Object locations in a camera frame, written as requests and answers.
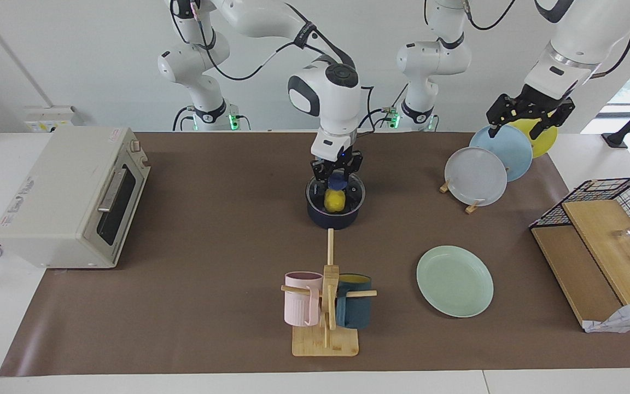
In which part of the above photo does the glass lid with blue knob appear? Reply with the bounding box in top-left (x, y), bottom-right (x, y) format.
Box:
top-left (306, 172), bottom-right (366, 217)

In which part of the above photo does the yellow plate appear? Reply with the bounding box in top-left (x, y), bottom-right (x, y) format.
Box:
top-left (506, 116), bottom-right (558, 159)

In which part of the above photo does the light blue plate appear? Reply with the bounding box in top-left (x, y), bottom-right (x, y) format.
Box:
top-left (469, 124), bottom-right (533, 182)

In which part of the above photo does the dark blue pot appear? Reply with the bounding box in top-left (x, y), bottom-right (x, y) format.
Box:
top-left (305, 172), bottom-right (366, 230)

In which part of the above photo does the grey plate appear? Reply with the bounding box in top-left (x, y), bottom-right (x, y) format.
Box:
top-left (445, 147), bottom-right (508, 207)

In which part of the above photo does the wooden plate rack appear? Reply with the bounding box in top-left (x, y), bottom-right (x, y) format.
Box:
top-left (439, 178), bottom-right (482, 215)

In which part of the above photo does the green plate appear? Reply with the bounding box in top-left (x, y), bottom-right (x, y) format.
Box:
top-left (416, 245), bottom-right (494, 318)

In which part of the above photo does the wooden mug rack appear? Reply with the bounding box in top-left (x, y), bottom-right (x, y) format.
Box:
top-left (281, 229), bottom-right (377, 357)

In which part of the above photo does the light wooden board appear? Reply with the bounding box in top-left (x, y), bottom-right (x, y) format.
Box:
top-left (562, 199), bottom-right (630, 306)

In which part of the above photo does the pink ribbed mug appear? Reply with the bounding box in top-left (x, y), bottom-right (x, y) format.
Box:
top-left (284, 271), bottom-right (323, 327)

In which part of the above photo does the dark teal mug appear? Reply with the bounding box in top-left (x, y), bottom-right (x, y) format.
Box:
top-left (336, 274), bottom-right (372, 329)

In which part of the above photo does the brown wooden board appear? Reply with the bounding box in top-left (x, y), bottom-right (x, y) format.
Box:
top-left (531, 225), bottom-right (625, 329)

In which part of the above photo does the brown table mat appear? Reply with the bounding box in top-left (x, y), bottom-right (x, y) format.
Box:
top-left (0, 131), bottom-right (630, 377)

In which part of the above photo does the white checked cloth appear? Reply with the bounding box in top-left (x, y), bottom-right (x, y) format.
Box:
top-left (583, 297), bottom-right (630, 333)

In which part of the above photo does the white toaster oven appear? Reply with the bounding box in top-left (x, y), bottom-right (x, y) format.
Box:
top-left (0, 126), bottom-right (151, 269)

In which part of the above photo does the white power strip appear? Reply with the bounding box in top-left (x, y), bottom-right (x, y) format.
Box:
top-left (24, 106), bottom-right (83, 133)

